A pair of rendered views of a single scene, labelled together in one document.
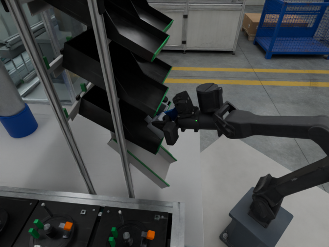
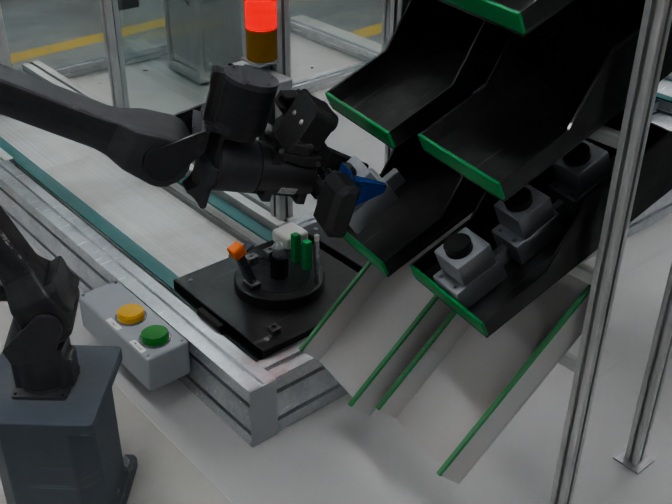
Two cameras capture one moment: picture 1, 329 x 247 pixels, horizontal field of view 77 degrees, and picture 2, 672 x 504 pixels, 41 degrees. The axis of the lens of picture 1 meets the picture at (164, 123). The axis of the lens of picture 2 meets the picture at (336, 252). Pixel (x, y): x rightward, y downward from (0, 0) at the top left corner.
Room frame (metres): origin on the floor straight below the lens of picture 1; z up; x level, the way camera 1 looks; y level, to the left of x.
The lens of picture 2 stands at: (1.13, -0.68, 1.75)
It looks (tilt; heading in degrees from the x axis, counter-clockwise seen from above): 31 degrees down; 133
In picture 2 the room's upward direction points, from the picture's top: 1 degrees clockwise
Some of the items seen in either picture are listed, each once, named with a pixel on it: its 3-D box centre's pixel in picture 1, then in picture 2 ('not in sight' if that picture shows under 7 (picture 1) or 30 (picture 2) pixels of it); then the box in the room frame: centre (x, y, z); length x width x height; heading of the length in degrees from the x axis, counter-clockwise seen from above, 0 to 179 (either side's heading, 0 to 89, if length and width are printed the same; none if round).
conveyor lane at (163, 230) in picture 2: not in sight; (191, 237); (-0.04, 0.17, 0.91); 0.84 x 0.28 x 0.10; 174
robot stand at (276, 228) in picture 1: (252, 227); (59, 444); (0.31, -0.31, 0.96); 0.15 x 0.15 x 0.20; 42
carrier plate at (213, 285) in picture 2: (129, 245); (279, 290); (0.26, 0.12, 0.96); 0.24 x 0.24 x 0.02; 84
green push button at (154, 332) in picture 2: not in sight; (155, 337); (0.22, -0.10, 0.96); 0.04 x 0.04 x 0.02
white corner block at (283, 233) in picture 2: not in sight; (290, 240); (0.17, 0.22, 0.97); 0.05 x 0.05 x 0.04; 84
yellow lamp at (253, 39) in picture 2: not in sight; (261, 43); (0.08, 0.25, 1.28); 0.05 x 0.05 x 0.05
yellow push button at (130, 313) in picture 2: not in sight; (130, 315); (0.15, -0.09, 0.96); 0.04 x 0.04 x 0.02
